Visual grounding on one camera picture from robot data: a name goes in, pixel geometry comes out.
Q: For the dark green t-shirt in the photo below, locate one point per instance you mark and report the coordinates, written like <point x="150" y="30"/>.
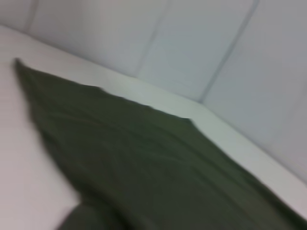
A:
<point x="134" y="155"/>

